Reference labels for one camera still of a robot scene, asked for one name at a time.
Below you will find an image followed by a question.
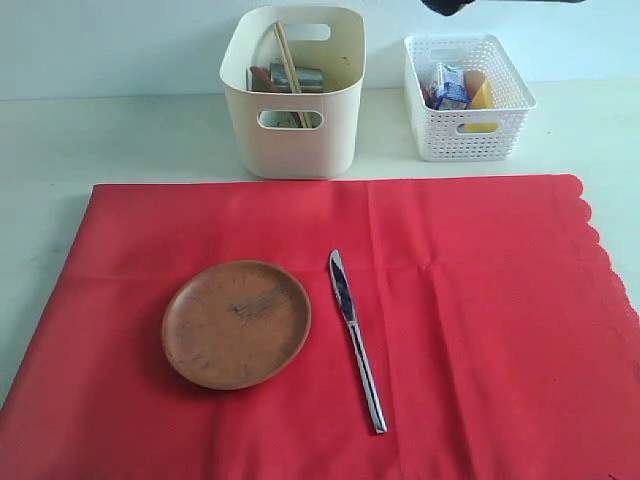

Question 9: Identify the small milk carton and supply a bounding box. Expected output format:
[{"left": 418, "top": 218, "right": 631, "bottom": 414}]
[{"left": 427, "top": 62, "right": 471, "bottom": 110}]

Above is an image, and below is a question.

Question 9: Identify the red sausage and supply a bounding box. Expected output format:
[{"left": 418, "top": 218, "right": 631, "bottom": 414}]
[{"left": 420, "top": 82, "right": 432, "bottom": 108}]

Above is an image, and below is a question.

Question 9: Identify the silver table knife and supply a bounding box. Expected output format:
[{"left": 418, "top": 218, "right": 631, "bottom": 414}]
[{"left": 328, "top": 249, "right": 388, "bottom": 434}]

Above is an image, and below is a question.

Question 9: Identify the brown round plate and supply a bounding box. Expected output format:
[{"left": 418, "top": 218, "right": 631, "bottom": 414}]
[{"left": 161, "top": 260, "right": 312, "bottom": 391}]

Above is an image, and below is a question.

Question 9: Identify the dark wooden spoon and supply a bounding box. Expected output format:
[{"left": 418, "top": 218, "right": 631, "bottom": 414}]
[{"left": 250, "top": 66, "right": 280, "bottom": 93}]

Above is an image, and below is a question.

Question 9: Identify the stainless steel cup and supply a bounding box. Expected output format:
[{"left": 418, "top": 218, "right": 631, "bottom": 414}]
[{"left": 269, "top": 63, "right": 324, "bottom": 94}]

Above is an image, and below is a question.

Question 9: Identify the red tablecloth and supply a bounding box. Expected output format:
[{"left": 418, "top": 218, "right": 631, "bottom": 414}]
[{"left": 1, "top": 175, "right": 639, "bottom": 479}]

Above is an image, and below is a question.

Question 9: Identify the orange cheese wedge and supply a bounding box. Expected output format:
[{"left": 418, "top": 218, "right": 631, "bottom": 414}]
[{"left": 467, "top": 79, "right": 496, "bottom": 110}]

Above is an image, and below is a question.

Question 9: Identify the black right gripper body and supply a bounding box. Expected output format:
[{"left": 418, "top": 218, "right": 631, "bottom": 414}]
[{"left": 421, "top": 0, "right": 474, "bottom": 16}]

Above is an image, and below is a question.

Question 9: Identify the cream plastic bin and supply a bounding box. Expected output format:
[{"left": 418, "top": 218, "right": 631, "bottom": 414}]
[{"left": 219, "top": 5, "right": 366, "bottom": 179}]

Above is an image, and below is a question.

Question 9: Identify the white perforated plastic basket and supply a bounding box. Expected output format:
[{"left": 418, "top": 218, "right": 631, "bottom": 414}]
[{"left": 404, "top": 35, "right": 536, "bottom": 162}]

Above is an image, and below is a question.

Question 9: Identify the brown egg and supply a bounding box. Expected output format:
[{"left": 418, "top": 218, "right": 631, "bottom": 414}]
[{"left": 464, "top": 69, "right": 487, "bottom": 98}]

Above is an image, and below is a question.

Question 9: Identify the yellow lemon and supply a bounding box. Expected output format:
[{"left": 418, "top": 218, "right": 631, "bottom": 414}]
[{"left": 462, "top": 123, "right": 499, "bottom": 134}]

